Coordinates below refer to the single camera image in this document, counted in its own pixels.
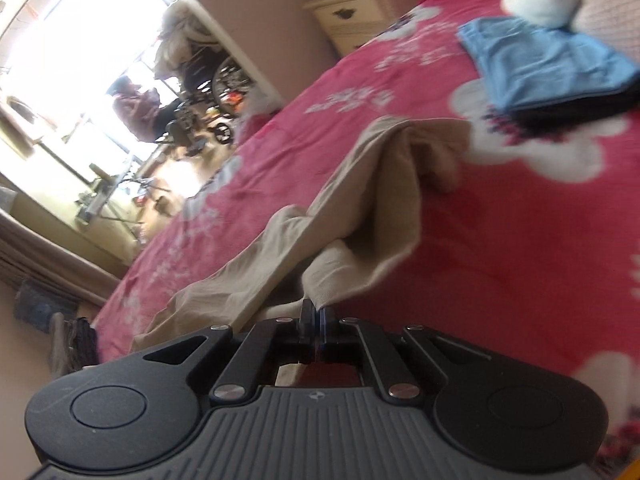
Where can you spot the pink floral blanket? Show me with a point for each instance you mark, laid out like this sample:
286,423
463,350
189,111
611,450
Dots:
500,260

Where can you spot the beige pants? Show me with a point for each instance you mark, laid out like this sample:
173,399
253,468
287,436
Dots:
380,185

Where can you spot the blue folded garment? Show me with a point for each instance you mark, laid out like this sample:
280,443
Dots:
540,65

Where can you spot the patterned pillow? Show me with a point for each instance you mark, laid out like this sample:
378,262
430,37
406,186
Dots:
610,10

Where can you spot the stack of grey folded clothes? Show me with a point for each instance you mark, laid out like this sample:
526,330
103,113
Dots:
75,345

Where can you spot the black folded garment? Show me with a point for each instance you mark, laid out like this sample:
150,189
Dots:
575,112

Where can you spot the pile of beige clothes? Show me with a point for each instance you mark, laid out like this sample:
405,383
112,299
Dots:
180,35

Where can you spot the cream nightstand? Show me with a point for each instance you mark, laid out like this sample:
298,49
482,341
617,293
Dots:
360,15

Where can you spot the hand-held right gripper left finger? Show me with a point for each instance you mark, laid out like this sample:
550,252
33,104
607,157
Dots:
306,332

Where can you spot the folding table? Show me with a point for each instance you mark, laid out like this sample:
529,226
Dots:
115,180

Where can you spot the black chair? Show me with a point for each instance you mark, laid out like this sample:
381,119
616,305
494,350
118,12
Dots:
177,127

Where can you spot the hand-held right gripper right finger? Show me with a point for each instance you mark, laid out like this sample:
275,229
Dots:
327,332

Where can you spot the blue bundle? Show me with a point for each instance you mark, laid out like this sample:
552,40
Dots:
42,305

